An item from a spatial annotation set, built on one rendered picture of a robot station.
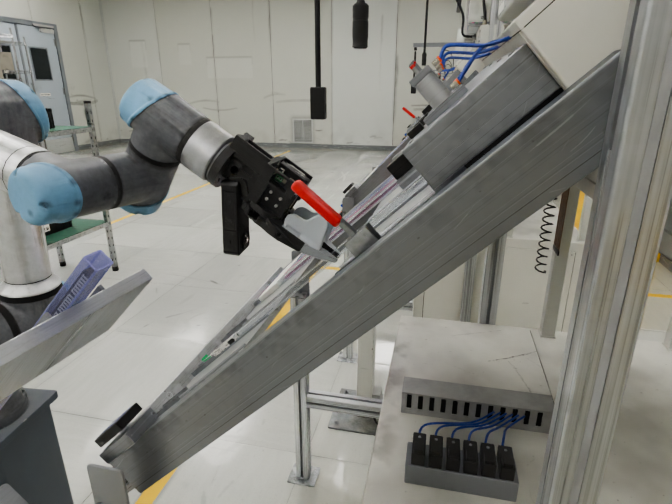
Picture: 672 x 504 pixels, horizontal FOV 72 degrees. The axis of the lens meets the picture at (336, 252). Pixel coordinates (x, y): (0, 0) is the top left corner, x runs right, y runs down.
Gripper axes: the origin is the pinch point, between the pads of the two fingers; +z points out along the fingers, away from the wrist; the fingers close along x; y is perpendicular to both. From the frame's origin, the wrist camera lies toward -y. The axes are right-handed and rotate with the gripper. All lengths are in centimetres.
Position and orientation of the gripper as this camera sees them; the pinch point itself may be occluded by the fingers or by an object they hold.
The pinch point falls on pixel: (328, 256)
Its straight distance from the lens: 67.2
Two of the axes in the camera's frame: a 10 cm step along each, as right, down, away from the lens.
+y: 5.5, -7.3, -3.9
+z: 8.0, 6.0, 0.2
